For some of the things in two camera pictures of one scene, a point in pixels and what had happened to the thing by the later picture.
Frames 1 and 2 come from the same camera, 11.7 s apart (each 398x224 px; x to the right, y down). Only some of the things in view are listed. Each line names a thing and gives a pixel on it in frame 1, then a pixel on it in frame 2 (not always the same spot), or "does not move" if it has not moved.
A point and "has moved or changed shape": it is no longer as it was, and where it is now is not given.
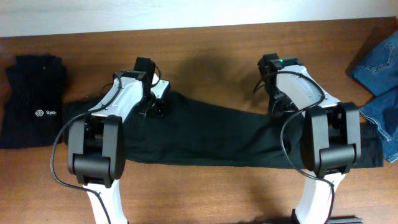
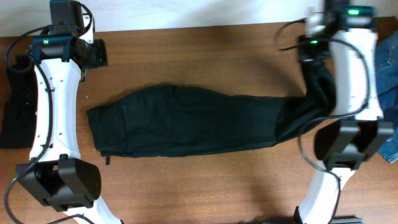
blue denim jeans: [377, 68] does not move
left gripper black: [156, 109] -> [100, 52]
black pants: [194, 129] has moved or changed shape
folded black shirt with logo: [32, 112] does not move
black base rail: [345, 221] does not move
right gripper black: [274, 109] -> [304, 56]
